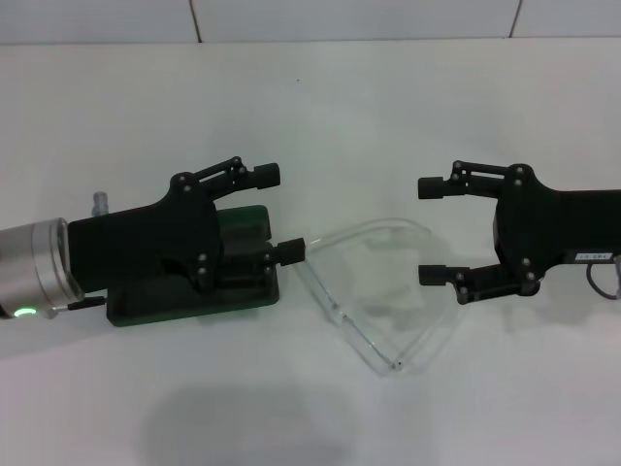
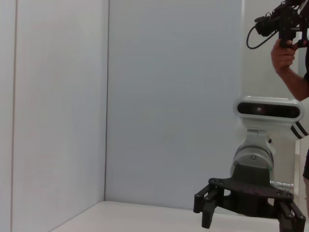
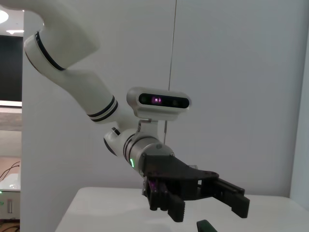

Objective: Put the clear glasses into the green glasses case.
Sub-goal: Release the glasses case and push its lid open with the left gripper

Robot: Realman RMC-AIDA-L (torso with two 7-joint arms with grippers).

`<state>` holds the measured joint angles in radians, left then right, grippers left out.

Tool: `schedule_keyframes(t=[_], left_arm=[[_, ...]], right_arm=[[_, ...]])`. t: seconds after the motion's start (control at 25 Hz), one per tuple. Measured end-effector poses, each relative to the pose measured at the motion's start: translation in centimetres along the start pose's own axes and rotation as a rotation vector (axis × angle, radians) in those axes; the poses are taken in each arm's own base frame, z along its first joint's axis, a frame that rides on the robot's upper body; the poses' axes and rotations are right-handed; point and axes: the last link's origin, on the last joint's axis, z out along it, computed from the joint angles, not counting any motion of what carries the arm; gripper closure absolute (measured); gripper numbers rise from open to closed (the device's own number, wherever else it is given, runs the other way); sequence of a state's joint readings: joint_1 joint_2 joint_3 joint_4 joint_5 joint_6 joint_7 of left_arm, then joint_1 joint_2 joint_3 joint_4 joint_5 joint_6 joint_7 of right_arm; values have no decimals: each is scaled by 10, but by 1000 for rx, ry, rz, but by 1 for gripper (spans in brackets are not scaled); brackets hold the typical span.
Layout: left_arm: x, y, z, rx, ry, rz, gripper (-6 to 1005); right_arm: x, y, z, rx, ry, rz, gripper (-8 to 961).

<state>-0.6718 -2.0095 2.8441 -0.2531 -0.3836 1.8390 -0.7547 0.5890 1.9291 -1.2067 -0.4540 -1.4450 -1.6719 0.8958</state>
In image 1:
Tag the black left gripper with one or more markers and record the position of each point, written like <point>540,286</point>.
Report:
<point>145,238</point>

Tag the silver gripper connector stub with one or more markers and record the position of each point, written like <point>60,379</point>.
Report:
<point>100,203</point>
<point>618,272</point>

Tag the green glasses case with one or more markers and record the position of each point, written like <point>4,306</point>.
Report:
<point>194,310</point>

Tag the clear plastic glasses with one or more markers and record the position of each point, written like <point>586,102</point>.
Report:
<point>340,312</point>

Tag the silver left gripper connector stub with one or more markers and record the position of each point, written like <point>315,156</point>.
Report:
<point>100,203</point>

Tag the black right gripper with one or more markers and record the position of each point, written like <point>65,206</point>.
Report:
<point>543,228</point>

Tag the silver right gripper connector stub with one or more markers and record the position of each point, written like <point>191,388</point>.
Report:
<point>618,272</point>

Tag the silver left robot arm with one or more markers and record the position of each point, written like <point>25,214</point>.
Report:
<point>34,267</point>

